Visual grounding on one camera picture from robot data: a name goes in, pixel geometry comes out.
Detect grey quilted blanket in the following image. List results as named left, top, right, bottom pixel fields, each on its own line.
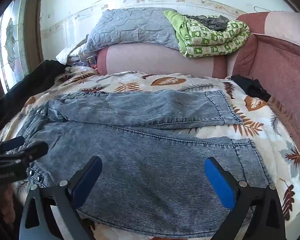
left=84, top=7, right=179, bottom=53

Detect stained glass window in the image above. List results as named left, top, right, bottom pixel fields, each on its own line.
left=0, top=0, right=32, bottom=93

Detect colourful printed bag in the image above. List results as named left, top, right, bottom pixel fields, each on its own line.
left=75, top=56, right=99, bottom=70

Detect small black cloth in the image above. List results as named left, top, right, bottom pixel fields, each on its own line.
left=231, top=75, right=272, bottom=102

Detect wire hanger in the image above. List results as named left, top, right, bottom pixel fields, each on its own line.
left=254, top=6, right=278, bottom=13

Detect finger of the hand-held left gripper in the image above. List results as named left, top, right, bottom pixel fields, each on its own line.
left=0, top=136, right=25, bottom=153
left=14, top=141, right=49, bottom=162

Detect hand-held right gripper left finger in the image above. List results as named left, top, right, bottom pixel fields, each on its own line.
left=19, top=156, right=103, bottom=240

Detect dark grey cloth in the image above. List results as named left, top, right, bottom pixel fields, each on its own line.
left=186, top=14, right=229, bottom=32

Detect green patterned blanket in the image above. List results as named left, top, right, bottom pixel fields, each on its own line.
left=164, top=9, right=251, bottom=58

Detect pink sofa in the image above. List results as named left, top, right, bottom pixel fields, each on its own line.
left=96, top=11, right=300, bottom=155

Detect pink fuzzy cloth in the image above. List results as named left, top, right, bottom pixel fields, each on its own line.
left=0, top=180, right=23, bottom=230

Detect white cloth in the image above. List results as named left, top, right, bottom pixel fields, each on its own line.
left=55, top=44, right=89, bottom=64

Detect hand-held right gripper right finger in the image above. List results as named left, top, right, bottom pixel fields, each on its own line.
left=204, top=157, right=287, bottom=240

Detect leaf print blanket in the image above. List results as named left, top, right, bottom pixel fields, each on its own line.
left=0, top=70, right=300, bottom=240

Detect blue denim pants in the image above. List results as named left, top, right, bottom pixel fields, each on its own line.
left=14, top=90, right=274, bottom=230

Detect large black garment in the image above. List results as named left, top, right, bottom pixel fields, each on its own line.
left=0, top=59, right=70, bottom=140

